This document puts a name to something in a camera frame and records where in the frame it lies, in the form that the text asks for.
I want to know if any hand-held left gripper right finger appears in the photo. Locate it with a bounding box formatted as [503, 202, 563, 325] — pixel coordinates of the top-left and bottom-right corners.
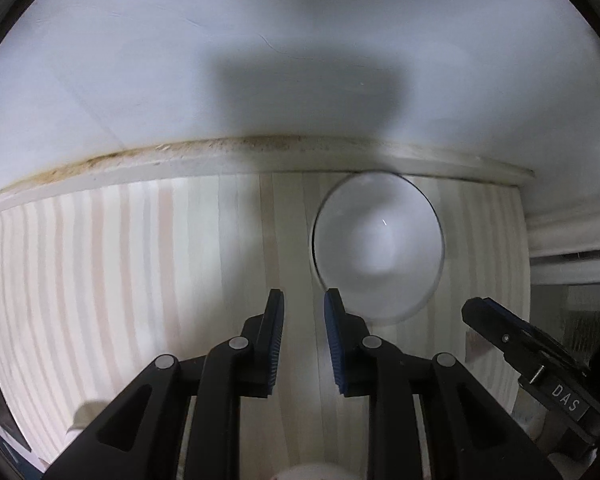
[324, 288, 548, 480]

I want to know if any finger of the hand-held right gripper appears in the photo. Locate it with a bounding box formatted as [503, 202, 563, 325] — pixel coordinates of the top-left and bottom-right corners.
[485, 298, 582, 365]
[461, 298, 542, 377]

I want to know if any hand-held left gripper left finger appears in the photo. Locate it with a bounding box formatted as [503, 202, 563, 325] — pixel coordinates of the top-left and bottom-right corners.
[45, 288, 286, 480]

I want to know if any white bowl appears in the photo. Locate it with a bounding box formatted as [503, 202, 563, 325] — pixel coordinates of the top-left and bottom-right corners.
[311, 171, 446, 323]

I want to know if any striped cat print cloth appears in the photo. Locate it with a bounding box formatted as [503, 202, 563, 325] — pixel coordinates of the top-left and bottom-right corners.
[0, 172, 531, 480]

